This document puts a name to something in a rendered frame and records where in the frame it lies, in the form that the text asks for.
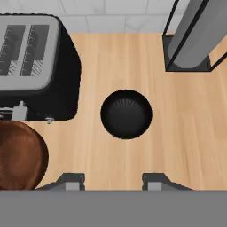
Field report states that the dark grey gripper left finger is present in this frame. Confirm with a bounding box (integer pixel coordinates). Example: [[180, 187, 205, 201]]
[[43, 172, 86, 192]]

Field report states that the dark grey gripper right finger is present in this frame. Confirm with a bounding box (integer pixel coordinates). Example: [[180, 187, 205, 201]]
[[141, 172, 193, 192]]

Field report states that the large brown wooden bowl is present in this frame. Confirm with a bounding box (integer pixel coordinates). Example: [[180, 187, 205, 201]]
[[0, 120, 50, 191]]

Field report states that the small black bowl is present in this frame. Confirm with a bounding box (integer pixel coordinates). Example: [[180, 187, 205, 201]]
[[99, 89, 153, 140]]

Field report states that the black and silver toaster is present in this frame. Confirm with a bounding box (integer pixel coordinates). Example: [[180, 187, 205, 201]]
[[0, 12, 82, 125]]

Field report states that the grey roll in black wire stand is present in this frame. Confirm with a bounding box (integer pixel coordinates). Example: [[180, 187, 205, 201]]
[[161, 0, 227, 73]]

